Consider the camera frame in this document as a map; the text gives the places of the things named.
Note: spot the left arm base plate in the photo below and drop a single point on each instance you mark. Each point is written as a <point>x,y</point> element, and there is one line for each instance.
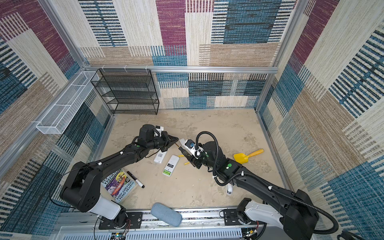
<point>128,220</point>

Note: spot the white remote control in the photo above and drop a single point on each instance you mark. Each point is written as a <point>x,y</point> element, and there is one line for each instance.
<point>160,157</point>

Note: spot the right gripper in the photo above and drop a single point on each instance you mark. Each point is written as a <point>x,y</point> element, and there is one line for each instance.
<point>199,164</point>

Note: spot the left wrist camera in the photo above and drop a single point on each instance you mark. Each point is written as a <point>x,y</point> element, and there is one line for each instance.
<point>158,130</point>

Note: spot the white wire mesh basket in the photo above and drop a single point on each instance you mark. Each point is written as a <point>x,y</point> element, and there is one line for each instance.
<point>59,116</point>

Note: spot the black white marker pen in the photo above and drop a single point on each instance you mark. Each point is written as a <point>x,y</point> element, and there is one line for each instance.
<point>136,180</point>

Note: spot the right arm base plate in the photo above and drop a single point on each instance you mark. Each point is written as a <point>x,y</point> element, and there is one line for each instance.
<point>231,218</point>

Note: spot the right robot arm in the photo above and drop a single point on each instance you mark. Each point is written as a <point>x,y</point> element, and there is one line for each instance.
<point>298,217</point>

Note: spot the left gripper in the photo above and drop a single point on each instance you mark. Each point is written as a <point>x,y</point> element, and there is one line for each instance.
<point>165,138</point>

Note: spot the blue grey oval pouch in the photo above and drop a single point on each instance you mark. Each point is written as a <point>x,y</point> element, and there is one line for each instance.
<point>166,214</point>

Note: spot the colourful paperback book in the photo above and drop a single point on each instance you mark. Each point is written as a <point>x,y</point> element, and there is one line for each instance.
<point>119,185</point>

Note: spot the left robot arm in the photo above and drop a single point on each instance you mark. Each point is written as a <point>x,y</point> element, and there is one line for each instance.
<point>81,189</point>

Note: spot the red remote control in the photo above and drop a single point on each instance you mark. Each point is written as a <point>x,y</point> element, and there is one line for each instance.
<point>171,165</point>

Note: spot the black wire shelf rack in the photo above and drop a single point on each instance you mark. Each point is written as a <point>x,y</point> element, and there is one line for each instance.
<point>127,91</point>

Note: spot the black yellow screwdriver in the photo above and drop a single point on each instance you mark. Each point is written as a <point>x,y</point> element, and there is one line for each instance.
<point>185,153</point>

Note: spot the yellow plastic shovel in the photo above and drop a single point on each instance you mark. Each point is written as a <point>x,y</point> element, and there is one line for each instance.
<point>242,158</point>

